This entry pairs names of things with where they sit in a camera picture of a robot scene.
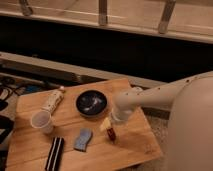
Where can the clear plastic cup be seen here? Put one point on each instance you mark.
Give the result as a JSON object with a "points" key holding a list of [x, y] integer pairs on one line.
{"points": [[42, 121]]}

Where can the blue sponge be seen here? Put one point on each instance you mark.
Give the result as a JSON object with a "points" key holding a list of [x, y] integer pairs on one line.
{"points": [[81, 142]]}

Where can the metal railing post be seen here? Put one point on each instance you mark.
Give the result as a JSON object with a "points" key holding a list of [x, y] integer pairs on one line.
{"points": [[102, 5], [166, 15]]}

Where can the white patterned bottle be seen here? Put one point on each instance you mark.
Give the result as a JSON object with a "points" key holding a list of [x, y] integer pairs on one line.
{"points": [[54, 99]]}

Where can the metal railing post middle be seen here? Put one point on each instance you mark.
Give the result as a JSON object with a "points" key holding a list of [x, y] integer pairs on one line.
{"points": [[102, 5]]}

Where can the black round bowl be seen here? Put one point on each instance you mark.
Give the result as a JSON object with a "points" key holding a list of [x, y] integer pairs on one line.
{"points": [[91, 103]]}

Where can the metal railing post right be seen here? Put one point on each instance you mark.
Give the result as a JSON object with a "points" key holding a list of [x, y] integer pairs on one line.
{"points": [[166, 15]]}

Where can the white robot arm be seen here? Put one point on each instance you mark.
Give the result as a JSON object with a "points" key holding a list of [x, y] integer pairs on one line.
{"points": [[190, 128]]}

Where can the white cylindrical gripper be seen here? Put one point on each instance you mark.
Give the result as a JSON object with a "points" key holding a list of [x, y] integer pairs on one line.
{"points": [[117, 116]]}

